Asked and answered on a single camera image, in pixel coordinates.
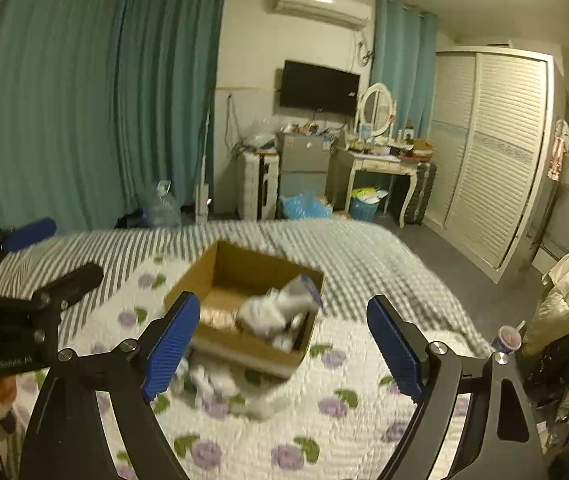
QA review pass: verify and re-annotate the black wall television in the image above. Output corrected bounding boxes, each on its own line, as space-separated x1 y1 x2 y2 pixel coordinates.
278 59 361 117

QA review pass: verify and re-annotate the dark suitcase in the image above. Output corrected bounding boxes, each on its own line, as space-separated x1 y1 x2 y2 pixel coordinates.
405 160 438 227

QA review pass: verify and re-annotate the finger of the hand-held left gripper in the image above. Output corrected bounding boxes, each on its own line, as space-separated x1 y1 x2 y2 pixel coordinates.
0 217 58 273
0 262 105 311

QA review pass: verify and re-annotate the white dressing table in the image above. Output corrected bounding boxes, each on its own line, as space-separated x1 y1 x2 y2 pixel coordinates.
335 142 421 228

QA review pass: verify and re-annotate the brown cardboard box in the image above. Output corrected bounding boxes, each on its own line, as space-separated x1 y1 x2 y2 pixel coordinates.
163 240 326 381

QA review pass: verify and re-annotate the cream jacket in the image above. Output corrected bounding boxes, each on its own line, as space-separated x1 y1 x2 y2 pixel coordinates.
521 247 569 358

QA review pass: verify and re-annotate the blue plastic bag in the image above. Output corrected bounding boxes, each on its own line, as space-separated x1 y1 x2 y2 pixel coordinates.
278 191 334 220

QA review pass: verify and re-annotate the dark patterned garment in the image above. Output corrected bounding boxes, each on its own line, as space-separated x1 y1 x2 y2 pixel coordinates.
517 297 569 411

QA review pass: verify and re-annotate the grey striped blanket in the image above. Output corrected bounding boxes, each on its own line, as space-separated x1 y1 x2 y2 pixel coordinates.
0 219 493 361

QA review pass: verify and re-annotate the purple printed cup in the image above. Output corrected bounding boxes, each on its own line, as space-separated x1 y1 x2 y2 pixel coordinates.
493 325 523 357

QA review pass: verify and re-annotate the white and blue packet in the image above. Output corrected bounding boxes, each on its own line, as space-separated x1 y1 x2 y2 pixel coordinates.
280 274 324 313

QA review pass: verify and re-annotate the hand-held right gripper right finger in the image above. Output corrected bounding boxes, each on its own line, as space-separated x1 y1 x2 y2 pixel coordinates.
366 294 553 480

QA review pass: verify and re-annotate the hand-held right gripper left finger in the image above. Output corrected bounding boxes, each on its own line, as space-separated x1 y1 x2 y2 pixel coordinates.
18 291 201 480

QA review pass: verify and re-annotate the teal waste bin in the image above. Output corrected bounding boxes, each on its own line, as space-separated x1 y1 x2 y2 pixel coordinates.
349 188 388 223

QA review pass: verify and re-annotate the white oval vanity mirror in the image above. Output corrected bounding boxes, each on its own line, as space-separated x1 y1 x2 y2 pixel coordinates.
355 82 398 138

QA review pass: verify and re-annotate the white soft cloth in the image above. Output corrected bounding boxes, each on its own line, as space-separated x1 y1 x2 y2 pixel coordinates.
173 355 291 420

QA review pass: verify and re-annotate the grey mini fridge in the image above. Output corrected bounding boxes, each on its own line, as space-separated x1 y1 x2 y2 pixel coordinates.
275 131 333 200

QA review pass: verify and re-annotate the white louvered wardrobe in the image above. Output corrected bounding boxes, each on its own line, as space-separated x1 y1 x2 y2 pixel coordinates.
423 46 556 272

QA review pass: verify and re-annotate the narrow teal curtain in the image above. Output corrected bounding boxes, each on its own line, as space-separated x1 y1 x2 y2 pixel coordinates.
371 0 439 141

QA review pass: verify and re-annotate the white suitcase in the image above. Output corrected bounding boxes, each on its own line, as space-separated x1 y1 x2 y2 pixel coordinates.
242 151 281 221

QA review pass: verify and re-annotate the purple floral white quilt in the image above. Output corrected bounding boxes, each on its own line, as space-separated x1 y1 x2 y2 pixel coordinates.
14 255 495 480

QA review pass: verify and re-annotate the wide teal curtain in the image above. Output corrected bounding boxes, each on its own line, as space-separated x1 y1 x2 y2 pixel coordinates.
0 0 229 233

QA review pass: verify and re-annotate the white stick vacuum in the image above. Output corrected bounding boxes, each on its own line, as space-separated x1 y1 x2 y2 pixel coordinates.
194 107 212 223

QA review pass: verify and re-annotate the clear water jug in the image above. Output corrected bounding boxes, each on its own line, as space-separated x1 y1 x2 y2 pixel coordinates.
143 180 182 230

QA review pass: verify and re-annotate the white air conditioner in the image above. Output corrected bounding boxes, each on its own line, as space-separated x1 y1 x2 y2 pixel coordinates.
265 0 371 31

